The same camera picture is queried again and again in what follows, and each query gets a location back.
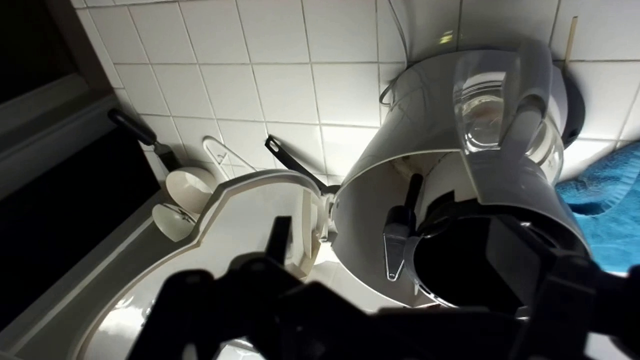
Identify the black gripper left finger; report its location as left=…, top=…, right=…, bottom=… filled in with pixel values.
left=146, top=214, right=315, bottom=360

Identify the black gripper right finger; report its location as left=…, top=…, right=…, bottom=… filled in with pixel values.
left=486, top=216, right=640, bottom=360

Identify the white drip coffee maker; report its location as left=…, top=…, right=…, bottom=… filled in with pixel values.
left=329, top=49, right=590, bottom=311

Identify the glass coffee carafe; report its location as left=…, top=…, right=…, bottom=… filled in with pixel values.
left=451, top=47, right=586, bottom=181

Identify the blue cloth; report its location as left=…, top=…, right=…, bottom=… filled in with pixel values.
left=556, top=142, right=640, bottom=273

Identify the black spoon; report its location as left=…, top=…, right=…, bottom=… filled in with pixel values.
left=263, top=133, right=338, bottom=193

